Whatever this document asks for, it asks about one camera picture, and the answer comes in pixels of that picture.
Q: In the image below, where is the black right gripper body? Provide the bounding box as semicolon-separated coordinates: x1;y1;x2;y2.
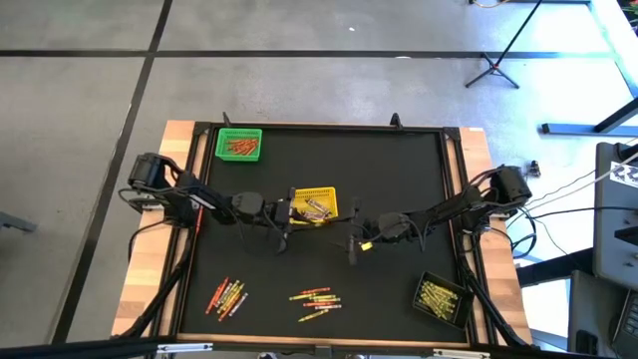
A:
359;212;411;250

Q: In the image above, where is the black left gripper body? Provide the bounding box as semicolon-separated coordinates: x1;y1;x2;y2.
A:
231;187;296;231

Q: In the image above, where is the yellow plastic basket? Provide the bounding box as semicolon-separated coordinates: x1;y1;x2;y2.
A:
290;186;340;226

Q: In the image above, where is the black plastic basket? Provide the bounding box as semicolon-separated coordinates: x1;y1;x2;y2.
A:
411;270;476;331

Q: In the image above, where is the green plastic basket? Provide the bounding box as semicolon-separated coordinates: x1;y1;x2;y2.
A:
214;128;264;163

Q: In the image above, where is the light wooden table board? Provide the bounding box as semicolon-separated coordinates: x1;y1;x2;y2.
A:
458;127;532;345
112;120;200;336

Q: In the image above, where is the dark floor beam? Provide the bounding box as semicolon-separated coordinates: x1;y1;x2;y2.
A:
515;246;595;289

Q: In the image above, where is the black tripod stand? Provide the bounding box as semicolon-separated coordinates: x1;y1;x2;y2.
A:
465;0;544;90

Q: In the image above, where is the blue metal floor beam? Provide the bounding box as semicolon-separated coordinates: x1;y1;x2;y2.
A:
541;123;638;139

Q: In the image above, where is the grey equipment box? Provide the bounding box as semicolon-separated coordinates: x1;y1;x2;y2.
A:
567;269;624;358

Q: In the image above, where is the grey metal cabinet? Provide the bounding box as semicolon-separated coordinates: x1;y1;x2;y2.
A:
592;142;638;290

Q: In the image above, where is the black rig beam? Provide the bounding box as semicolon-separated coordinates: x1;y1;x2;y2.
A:
0;338;165;359

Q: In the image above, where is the black white marker tag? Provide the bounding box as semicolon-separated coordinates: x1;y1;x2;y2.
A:
610;160;638;189

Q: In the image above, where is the grey chair base leg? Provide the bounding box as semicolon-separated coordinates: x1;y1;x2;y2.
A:
0;211;39;235

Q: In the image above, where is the dark keyboard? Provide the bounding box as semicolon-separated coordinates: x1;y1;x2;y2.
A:
612;291;638;358

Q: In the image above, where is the white desk blue edge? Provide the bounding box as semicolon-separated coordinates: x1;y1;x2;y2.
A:
590;0;638;99

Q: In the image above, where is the silver metal bracket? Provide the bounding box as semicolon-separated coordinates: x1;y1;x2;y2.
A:
432;348;492;359
157;342;214;355

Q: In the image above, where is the black floor cable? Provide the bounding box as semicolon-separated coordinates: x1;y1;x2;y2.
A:
517;204;599;223

